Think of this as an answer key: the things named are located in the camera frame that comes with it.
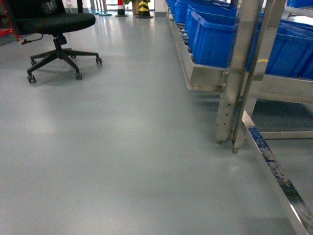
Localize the steel roller rack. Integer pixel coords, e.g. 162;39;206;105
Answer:
164;0;313;235

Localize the large blue plastic crate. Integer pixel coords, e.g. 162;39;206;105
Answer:
190;11;260;71

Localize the yellow black bollard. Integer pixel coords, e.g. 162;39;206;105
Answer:
136;0;153;19

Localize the red white traffic cone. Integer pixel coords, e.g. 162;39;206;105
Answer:
115;0;127;17

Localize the black office chair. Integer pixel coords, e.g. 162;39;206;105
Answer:
2;0;102;83

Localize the red metal frame table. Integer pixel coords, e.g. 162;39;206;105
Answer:
0;5;22;45

